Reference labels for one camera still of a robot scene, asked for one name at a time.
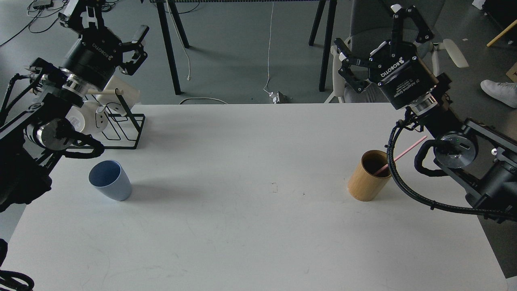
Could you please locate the grey office chair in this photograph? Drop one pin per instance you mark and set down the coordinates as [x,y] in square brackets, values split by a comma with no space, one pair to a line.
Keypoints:
[371,24]

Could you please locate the pink chopstick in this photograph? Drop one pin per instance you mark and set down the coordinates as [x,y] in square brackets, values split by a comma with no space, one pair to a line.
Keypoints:
[400,155]

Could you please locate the blue cup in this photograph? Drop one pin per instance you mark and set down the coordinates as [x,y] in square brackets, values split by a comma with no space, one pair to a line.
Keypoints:
[110,179]

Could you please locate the bamboo cup holder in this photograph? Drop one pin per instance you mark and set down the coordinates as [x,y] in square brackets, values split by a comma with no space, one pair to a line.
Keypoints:
[370,176]

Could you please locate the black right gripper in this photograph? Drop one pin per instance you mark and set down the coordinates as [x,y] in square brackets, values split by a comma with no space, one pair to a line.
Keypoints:
[404,76]

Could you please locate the wooden dowel rod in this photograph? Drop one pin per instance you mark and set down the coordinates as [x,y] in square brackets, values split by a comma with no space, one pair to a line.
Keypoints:
[105,92]

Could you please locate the wooden stick on floor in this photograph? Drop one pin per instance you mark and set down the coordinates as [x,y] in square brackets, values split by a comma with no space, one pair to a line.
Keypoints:
[508,37]

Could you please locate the black wire dish rack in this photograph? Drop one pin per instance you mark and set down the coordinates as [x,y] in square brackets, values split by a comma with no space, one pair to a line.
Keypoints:
[124,127]

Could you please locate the white container behind rack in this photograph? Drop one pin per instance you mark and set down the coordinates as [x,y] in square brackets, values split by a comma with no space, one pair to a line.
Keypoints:
[130,94]

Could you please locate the white cup on rack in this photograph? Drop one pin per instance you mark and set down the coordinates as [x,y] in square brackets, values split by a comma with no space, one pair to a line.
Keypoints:
[88,119]

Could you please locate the black table legs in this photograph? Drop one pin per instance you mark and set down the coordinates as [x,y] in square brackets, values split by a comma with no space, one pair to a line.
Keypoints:
[239,51]

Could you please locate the white sneaker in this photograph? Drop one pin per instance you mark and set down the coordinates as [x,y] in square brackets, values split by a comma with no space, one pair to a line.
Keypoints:
[505,92]

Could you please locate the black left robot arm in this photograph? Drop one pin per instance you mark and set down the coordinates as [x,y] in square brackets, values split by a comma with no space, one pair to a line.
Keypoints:
[35,132]

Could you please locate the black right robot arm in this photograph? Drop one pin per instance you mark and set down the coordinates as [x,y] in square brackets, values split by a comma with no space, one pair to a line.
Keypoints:
[480,159]

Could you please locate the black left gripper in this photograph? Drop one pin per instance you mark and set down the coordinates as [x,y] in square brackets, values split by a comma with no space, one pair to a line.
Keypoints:
[94,61]

